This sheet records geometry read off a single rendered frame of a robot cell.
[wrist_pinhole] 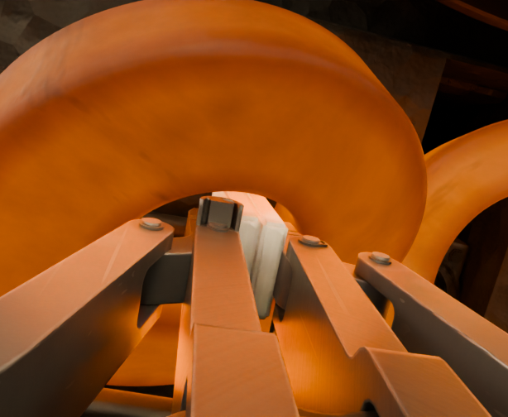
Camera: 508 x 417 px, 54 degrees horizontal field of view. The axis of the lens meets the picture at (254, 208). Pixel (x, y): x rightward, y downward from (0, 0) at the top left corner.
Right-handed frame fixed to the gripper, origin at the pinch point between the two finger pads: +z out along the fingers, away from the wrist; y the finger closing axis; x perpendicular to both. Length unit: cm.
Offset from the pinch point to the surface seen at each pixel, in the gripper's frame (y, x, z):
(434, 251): 8.3, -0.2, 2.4
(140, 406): -2.8, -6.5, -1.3
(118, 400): -3.6, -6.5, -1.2
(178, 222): -2.7, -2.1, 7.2
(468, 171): 9.3, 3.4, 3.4
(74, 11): -9.4, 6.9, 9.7
